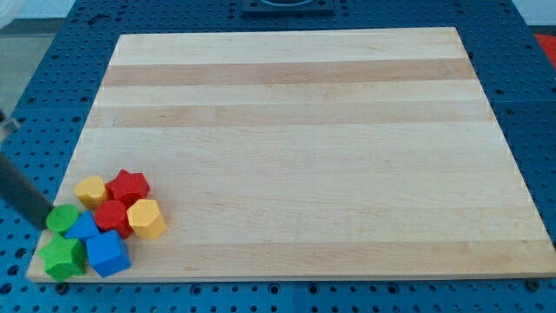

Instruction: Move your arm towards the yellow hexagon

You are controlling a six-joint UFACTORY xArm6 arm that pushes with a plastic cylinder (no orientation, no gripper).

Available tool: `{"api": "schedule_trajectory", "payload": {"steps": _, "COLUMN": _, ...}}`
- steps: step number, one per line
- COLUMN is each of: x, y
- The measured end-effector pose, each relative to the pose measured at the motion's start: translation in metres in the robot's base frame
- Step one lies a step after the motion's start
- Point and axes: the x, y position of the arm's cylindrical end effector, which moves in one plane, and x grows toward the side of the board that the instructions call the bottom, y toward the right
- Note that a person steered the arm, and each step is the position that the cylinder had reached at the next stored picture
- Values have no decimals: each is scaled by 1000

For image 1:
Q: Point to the green star block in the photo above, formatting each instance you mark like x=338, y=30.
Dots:
x=63, y=258

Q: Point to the yellow hexagon block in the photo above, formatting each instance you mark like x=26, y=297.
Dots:
x=146, y=219

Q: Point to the blue triangle block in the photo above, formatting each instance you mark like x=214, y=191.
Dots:
x=84, y=228

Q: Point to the red star block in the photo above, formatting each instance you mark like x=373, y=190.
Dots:
x=128, y=187

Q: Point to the green cylinder block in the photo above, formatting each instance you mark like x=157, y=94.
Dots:
x=62, y=218

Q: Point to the blue cube block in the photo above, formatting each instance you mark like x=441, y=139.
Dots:
x=108, y=253

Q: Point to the light wooden board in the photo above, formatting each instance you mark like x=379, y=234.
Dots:
x=312, y=155

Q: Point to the red cylinder block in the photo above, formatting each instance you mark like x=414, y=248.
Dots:
x=112, y=215

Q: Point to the yellow heart block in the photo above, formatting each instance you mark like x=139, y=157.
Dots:
x=92, y=192

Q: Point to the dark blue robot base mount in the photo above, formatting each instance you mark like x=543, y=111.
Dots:
x=288, y=7

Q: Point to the red object at right edge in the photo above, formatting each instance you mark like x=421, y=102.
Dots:
x=548, y=45

